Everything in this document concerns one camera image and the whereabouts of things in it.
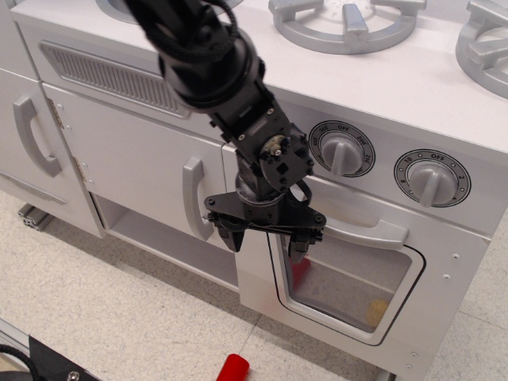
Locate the grey middle control knob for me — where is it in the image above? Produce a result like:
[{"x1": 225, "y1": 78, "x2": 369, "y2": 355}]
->
[{"x1": 310, "y1": 121, "x2": 375, "y2": 178}]

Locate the silver middle door handle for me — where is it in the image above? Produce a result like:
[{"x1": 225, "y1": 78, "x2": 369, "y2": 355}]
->
[{"x1": 182, "y1": 156, "x2": 214, "y2": 241}]

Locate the black braided cable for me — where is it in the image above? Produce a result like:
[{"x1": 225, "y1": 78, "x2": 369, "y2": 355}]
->
[{"x1": 0, "y1": 343, "x2": 44, "y2": 381}]

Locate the yellow toy corn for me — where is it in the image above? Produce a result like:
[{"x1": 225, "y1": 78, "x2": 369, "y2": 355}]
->
[{"x1": 365, "y1": 299, "x2": 389, "y2": 327}]

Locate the silver left door handle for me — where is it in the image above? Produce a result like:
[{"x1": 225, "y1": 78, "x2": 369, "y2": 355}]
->
[{"x1": 13, "y1": 95, "x2": 62, "y2": 178}]

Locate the white left cabinet door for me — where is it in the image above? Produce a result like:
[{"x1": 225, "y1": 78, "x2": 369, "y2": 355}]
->
[{"x1": 1, "y1": 70, "x2": 104, "y2": 237}]

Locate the orange plastic cup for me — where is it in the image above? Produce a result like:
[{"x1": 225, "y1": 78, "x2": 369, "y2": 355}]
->
[{"x1": 287, "y1": 257, "x2": 311, "y2": 297}]

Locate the red cylinder on floor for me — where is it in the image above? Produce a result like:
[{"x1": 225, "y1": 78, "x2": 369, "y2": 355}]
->
[{"x1": 216, "y1": 354, "x2": 250, "y2": 381}]

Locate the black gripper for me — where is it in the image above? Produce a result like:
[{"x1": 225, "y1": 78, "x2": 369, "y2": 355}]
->
[{"x1": 204, "y1": 192, "x2": 326, "y2": 264}]

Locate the silver oven door handle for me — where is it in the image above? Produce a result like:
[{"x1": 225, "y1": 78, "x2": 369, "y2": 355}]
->
[{"x1": 324, "y1": 218, "x2": 409, "y2": 250}]

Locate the silver sink basin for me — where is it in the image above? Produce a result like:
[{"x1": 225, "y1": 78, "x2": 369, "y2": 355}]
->
[{"x1": 96, "y1": 0, "x2": 243, "y2": 20}]

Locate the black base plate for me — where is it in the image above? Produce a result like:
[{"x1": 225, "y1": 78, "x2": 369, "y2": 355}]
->
[{"x1": 29, "y1": 336, "x2": 99, "y2": 381}]

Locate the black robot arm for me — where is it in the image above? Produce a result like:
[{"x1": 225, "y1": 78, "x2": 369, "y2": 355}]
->
[{"x1": 127, "y1": 1, "x2": 326, "y2": 264}]

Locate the grey control knob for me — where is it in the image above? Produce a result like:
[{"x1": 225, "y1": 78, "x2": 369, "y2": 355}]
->
[
  {"x1": 310, "y1": 121, "x2": 375, "y2": 178},
  {"x1": 394, "y1": 148, "x2": 471, "y2": 208}
]

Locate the aluminium extrusion rail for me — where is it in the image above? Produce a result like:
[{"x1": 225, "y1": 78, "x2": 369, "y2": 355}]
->
[{"x1": 18, "y1": 204, "x2": 53, "y2": 232}]

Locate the white toy kitchen cabinet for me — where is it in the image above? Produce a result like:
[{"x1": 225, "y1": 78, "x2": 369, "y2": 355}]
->
[{"x1": 1, "y1": 1, "x2": 507, "y2": 380}]

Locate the silver stove burner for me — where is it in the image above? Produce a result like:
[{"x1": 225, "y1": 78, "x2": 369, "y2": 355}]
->
[
  {"x1": 456, "y1": 1, "x2": 507, "y2": 98},
  {"x1": 268, "y1": 1, "x2": 427, "y2": 55}
]

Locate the grey right control knob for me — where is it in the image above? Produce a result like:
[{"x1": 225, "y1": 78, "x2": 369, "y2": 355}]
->
[{"x1": 394, "y1": 148, "x2": 471, "y2": 208}]

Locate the silver right stove burner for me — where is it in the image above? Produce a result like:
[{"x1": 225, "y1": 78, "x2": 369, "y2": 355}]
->
[{"x1": 456, "y1": 1, "x2": 507, "y2": 98}]

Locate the white oven door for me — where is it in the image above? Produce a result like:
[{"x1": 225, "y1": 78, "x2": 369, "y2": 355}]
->
[{"x1": 236, "y1": 156, "x2": 502, "y2": 380}]

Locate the white middle cabinet door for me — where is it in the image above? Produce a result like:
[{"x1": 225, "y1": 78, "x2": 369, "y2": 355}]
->
[{"x1": 43, "y1": 84, "x2": 226, "y2": 248}]

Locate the silver centre stove burner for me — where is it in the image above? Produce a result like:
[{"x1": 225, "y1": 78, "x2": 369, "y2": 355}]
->
[{"x1": 268, "y1": 1, "x2": 427, "y2": 55}]

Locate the white cabinet door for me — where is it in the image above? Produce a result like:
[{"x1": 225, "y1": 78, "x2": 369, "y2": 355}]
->
[
  {"x1": 1, "y1": 70, "x2": 104, "y2": 237},
  {"x1": 43, "y1": 84, "x2": 226, "y2": 248}
]

